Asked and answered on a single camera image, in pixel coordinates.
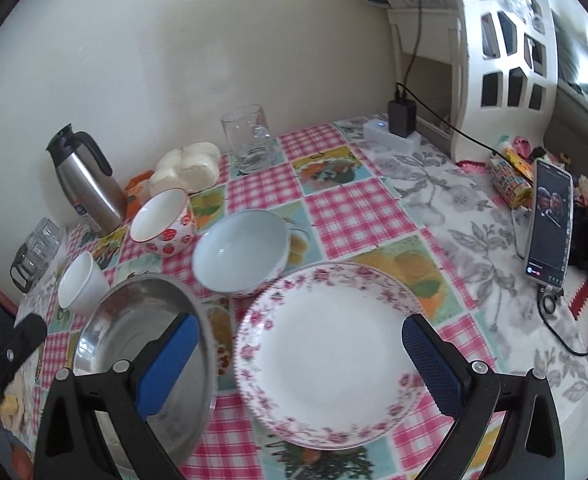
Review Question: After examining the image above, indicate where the white square bowl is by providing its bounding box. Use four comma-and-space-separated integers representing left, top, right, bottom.
58, 252, 110, 316

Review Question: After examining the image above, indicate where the large steel plate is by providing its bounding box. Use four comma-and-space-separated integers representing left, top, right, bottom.
72, 273, 220, 466

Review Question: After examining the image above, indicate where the floral rimmed white plate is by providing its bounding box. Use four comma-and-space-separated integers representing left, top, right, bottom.
233, 262, 426, 451

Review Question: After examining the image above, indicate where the strawberry pattern bowl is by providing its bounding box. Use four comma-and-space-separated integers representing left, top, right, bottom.
129, 188, 197, 258

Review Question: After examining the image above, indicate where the light blue bowl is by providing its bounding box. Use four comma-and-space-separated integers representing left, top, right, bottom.
192, 209, 289, 297

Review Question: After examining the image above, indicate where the glass coffee pot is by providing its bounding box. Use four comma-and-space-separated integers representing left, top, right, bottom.
10, 243, 42, 294

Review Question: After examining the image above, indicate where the upturned drinking glass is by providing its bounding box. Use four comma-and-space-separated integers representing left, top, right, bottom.
28, 217, 66, 263

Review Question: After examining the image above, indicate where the smartphone on stand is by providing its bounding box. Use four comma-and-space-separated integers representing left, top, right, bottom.
525, 158, 574, 289

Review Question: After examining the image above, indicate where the stainless thermos jug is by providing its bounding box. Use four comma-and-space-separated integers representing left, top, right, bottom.
47, 124, 127, 236

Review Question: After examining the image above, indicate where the orange snack packet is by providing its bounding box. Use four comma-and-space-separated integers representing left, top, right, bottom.
125, 170, 154, 220

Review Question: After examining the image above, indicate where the colourful candy roll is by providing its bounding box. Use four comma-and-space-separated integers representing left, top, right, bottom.
488, 157, 532, 209

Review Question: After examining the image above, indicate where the bag of white buns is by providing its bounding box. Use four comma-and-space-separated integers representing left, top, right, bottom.
149, 142, 221, 196

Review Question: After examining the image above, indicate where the checkered picture tablecloth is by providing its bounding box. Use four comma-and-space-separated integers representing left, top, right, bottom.
4, 122, 515, 479

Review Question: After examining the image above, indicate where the clear glass mug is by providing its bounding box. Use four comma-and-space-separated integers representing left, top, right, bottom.
221, 104, 275, 174

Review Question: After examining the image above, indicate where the white power strip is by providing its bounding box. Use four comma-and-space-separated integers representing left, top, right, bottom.
362, 119, 422, 155

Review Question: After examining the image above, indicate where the black charger adapter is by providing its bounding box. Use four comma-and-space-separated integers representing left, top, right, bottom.
388, 98, 416, 138

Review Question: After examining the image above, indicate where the white lattice shelf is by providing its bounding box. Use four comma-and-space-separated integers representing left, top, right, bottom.
387, 0, 558, 162

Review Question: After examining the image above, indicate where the black charger cable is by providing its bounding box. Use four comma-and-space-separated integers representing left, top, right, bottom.
384, 0, 500, 154

